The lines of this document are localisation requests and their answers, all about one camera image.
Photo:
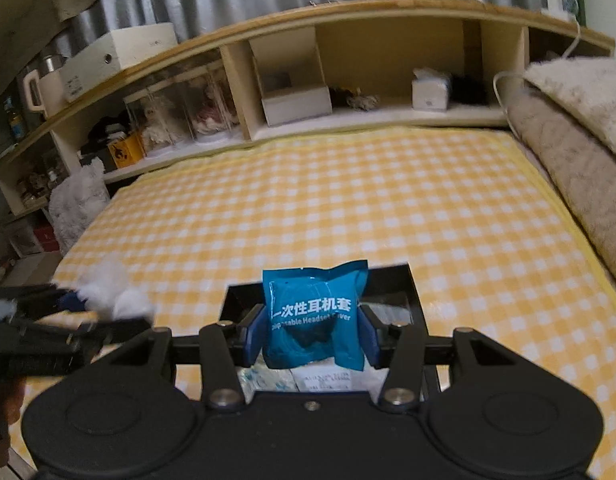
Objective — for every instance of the metal thermos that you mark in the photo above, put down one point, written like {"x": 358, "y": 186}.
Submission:
{"x": 53, "y": 63}

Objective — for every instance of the yellow box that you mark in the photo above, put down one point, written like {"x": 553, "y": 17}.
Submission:
{"x": 125, "y": 152}

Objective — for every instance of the clear case with cream doll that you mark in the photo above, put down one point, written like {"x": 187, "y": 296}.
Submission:
{"x": 155, "y": 122}

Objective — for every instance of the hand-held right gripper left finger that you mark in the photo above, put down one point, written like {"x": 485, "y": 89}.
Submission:
{"x": 254, "y": 335}

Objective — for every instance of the white charger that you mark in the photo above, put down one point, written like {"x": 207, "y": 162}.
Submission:
{"x": 555, "y": 2}

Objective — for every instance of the person's left hand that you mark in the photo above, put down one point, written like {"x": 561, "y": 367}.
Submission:
{"x": 5, "y": 400}

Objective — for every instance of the black fluffy item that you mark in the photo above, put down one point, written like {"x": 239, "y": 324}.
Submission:
{"x": 469, "y": 90}

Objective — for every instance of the yellow checkered bedsheet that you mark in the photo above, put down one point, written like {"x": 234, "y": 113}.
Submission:
{"x": 363, "y": 200}

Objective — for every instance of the cream fluffy pillow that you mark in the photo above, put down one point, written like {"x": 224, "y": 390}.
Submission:
{"x": 583, "y": 90}

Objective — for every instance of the white labelled packet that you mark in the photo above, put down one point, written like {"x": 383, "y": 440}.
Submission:
{"x": 324, "y": 382}

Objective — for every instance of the white open cardboard box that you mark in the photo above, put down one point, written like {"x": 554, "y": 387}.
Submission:
{"x": 298, "y": 102}

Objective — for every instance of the blue labelled bottle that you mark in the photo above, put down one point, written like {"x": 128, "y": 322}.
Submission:
{"x": 15, "y": 122}

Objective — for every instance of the white fluffy plush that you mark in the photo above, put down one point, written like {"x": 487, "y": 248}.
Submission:
{"x": 78, "y": 205}

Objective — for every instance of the red box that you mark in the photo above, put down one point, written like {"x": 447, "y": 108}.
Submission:
{"x": 44, "y": 239}

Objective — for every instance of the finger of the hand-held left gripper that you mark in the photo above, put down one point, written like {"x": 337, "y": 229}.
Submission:
{"x": 33, "y": 297}
{"x": 118, "y": 325}

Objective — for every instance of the blue foil packet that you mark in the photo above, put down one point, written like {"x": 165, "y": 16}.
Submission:
{"x": 308, "y": 310}

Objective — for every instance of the black shallow box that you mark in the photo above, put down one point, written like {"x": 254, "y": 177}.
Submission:
{"x": 243, "y": 295}

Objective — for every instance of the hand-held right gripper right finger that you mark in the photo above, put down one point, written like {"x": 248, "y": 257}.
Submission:
{"x": 372, "y": 335}

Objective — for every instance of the beige blanket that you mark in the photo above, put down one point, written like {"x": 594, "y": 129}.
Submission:
{"x": 573, "y": 160}

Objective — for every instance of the clear plastic packet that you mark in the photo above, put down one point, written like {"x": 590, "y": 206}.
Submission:
{"x": 255, "y": 379}

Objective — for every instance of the wooden headboard shelf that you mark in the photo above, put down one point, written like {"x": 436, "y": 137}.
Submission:
{"x": 233, "y": 80}

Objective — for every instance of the white tissue box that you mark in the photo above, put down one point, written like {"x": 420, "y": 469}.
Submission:
{"x": 430, "y": 90}

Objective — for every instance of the cluster of small trinkets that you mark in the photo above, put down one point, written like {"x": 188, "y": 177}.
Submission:
{"x": 40, "y": 177}

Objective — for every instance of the brown fluffy item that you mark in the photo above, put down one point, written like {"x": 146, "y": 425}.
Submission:
{"x": 358, "y": 99}

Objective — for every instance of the white cotton wad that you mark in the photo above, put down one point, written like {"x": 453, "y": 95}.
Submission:
{"x": 113, "y": 290}

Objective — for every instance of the black bag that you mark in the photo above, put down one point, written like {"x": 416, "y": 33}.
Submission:
{"x": 105, "y": 132}

